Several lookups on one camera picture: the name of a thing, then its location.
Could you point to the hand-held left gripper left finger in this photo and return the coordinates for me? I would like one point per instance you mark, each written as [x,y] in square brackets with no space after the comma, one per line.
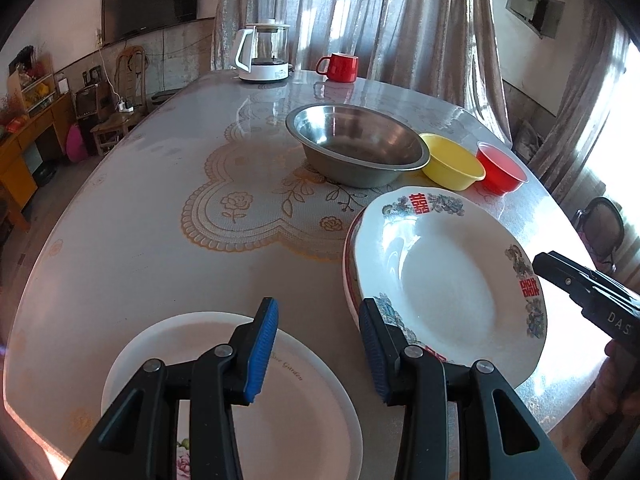
[260,345]

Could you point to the wooden chair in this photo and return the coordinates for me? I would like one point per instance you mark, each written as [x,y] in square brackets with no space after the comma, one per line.
[127,80]

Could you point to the white plate with flower print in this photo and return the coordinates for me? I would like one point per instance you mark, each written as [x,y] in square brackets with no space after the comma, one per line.
[310,410]

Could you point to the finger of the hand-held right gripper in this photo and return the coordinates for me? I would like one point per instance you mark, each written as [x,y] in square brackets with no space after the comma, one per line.
[562,270]

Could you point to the stainless steel bowl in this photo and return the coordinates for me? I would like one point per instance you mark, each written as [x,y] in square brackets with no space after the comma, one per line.
[357,135]

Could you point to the pink bag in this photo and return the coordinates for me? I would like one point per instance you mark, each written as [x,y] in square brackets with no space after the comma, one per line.
[75,142]

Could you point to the dark round-backed chair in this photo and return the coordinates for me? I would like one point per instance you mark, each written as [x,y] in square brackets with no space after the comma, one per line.
[602,227]

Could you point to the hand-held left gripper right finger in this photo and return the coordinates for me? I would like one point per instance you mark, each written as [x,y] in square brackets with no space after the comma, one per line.
[372,355]

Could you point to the red-rimmed plate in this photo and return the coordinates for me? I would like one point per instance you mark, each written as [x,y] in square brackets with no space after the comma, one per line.
[348,265]

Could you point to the white plate with floral rim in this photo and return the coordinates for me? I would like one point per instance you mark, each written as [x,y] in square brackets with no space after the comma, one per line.
[440,270]

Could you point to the person's right hand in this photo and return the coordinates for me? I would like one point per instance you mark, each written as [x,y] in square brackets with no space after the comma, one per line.
[607,390]

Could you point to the white glass electric kettle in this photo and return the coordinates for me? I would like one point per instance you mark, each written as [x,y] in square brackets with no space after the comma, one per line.
[267,55]

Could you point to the white power strip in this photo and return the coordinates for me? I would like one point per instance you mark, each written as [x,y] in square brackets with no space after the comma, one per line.
[126,107]

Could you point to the red plastic bowl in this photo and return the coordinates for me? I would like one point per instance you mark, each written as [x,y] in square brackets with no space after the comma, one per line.
[500,170]

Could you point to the floral lace tablecloth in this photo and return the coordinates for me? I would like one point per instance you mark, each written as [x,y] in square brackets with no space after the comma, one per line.
[165,220]

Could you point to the yellow wooden cabinet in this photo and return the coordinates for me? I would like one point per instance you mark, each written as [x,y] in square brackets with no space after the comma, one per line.
[30,125]

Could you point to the yellow plastic bowl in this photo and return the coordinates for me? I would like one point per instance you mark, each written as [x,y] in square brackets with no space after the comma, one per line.
[452,162]

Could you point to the wall-mounted television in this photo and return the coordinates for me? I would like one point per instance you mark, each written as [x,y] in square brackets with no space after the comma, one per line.
[150,0]

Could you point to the red mug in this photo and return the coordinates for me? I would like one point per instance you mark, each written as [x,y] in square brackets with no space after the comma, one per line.
[342,67]

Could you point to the grey sheer curtain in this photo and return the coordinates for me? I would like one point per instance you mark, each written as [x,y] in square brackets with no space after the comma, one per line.
[585,100]
[375,10]

